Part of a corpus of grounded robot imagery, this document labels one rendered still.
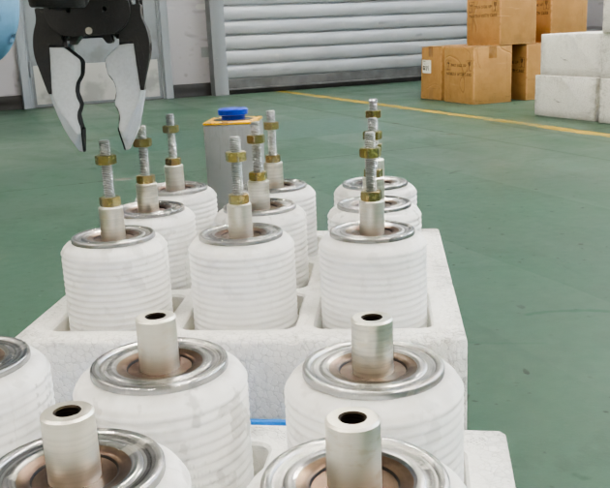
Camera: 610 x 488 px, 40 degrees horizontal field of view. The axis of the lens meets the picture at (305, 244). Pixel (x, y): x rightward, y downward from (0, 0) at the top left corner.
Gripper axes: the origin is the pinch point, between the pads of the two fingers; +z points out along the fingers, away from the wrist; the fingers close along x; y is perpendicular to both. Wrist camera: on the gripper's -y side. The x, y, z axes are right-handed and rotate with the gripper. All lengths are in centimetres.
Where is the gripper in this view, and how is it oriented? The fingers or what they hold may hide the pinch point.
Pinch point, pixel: (102, 136)
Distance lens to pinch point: 77.1
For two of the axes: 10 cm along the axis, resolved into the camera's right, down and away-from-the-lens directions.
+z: 0.4, 9.7, 2.4
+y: -0.3, -2.4, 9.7
